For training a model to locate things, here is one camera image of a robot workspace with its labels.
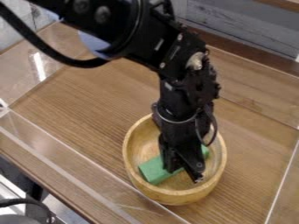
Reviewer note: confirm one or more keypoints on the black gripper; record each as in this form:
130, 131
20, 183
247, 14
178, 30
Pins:
183, 113

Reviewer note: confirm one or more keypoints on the green rectangular block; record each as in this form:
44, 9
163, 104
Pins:
152, 168

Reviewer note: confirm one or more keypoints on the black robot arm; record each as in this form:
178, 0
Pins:
138, 30

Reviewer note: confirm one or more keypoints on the brown wooden bowl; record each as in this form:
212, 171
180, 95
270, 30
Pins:
178, 190

